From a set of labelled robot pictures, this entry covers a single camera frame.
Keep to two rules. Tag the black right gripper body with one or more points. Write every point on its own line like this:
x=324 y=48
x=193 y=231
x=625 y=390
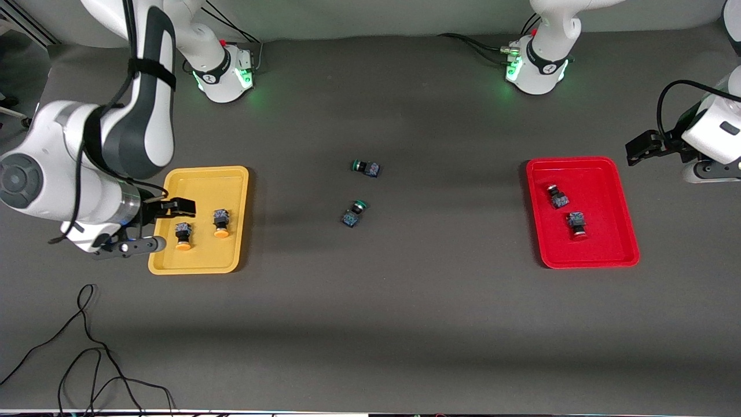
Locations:
x=149 y=212

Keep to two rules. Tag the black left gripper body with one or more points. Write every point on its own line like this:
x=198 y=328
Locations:
x=670 y=142

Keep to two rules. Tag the yellow push button switch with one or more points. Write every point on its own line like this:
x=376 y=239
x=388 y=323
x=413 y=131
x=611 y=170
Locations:
x=220 y=219
x=183 y=231

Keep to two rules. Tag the red push button switch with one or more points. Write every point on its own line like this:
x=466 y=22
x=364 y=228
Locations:
x=559 y=201
x=577 y=221

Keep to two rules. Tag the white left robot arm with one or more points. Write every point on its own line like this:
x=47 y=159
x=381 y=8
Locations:
x=709 y=139

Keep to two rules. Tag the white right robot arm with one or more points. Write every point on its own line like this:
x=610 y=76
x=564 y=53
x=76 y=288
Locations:
x=58 y=133

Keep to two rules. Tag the yellow plastic tray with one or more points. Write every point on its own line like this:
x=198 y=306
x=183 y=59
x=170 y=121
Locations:
x=202 y=255

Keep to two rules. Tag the red plastic tray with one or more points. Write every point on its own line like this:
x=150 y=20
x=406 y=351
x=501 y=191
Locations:
x=608 y=231

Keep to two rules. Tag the silver base connector plug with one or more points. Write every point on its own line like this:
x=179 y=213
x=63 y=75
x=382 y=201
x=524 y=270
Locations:
x=510 y=52

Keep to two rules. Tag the white chair base leg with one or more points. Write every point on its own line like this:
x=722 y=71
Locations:
x=14 y=116

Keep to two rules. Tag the dark grey table mat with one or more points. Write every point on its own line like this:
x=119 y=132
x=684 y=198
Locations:
x=370 y=324

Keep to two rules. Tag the green push button switch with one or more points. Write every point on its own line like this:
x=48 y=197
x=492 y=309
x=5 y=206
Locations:
x=350 y=219
x=370 y=169

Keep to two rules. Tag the aluminium frame profile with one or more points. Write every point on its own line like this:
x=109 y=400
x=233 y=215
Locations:
x=35 y=29

